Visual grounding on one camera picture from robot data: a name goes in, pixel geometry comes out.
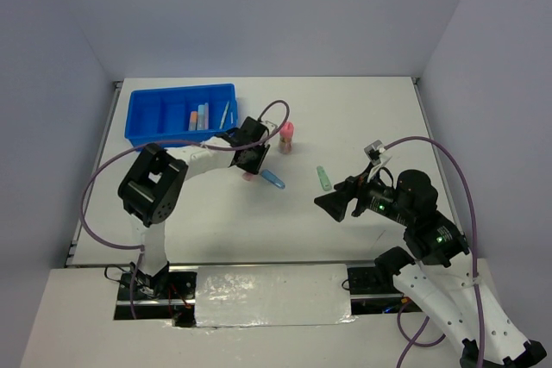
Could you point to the silver taped cover plate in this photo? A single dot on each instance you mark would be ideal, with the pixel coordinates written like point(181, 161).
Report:
point(271, 296)

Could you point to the pink correction tape case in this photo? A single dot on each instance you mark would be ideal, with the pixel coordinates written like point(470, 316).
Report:
point(248, 176)

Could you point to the blue correction tape case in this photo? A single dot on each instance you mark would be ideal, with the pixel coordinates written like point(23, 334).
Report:
point(272, 179)

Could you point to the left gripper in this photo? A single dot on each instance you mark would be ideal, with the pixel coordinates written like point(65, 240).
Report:
point(254, 167)

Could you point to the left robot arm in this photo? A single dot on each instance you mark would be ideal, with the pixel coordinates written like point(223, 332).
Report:
point(151, 188)

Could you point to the blue-capped highlighter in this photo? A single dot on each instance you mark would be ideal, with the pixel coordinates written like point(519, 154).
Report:
point(201, 117)

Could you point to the orange-capped highlighter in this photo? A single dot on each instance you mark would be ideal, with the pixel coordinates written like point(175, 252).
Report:
point(193, 121)

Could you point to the purple highlighter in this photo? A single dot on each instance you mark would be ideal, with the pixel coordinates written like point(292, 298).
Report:
point(206, 114)

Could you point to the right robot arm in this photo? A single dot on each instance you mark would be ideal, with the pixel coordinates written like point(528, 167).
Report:
point(435, 269)

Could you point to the blue compartment tray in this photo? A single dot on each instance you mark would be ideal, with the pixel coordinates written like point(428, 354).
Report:
point(163, 114)

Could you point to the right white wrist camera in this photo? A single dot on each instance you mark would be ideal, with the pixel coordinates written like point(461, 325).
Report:
point(378, 158)

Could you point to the pink-lidded jar of clips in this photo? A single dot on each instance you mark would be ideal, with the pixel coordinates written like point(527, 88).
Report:
point(285, 138)

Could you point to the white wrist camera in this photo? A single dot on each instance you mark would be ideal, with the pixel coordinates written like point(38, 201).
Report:
point(271, 126)
point(378, 158)

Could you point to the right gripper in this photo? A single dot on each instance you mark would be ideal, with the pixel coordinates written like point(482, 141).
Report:
point(335, 202)

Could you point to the green correction tape case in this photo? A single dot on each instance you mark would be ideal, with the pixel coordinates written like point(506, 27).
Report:
point(323, 179)

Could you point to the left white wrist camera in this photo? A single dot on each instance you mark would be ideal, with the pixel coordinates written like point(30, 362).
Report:
point(271, 126)

